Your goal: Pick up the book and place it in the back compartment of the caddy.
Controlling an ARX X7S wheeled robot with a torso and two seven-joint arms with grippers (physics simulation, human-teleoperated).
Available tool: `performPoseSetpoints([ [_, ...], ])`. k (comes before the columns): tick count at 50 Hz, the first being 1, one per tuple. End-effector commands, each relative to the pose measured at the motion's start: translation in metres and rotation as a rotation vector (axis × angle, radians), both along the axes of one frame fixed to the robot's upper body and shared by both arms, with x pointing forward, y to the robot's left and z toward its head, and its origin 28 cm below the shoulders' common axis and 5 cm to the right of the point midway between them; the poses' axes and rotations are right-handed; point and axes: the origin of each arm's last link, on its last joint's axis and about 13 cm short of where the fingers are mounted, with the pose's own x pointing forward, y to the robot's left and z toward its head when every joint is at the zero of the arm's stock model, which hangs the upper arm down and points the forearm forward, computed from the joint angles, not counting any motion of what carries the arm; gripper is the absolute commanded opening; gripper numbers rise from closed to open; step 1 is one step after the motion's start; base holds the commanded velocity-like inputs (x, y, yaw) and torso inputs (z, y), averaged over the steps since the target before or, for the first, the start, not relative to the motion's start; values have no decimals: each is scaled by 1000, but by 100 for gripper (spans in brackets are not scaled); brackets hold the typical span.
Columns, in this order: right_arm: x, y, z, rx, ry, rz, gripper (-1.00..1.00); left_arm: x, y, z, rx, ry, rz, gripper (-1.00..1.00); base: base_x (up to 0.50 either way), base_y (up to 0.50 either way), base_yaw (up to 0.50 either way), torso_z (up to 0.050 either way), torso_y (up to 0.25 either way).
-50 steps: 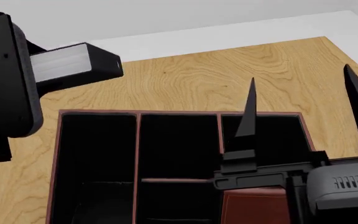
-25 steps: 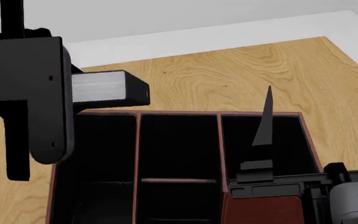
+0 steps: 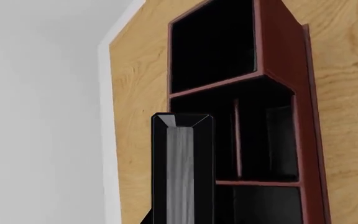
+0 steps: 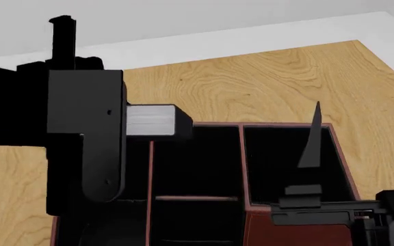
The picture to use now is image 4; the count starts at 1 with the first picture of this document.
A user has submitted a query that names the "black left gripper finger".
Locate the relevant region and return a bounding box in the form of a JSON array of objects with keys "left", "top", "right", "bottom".
[{"left": 49, "top": 15, "right": 77, "bottom": 62}]

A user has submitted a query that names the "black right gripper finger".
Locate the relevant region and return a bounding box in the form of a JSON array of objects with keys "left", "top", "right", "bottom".
[{"left": 278, "top": 100, "right": 324, "bottom": 209}]

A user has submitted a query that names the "black book with white pages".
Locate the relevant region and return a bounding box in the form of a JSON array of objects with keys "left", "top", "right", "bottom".
[{"left": 125, "top": 102, "right": 195, "bottom": 142}]

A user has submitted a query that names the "dark red compartment caddy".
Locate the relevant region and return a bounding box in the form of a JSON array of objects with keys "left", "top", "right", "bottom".
[{"left": 51, "top": 122, "right": 363, "bottom": 246}]

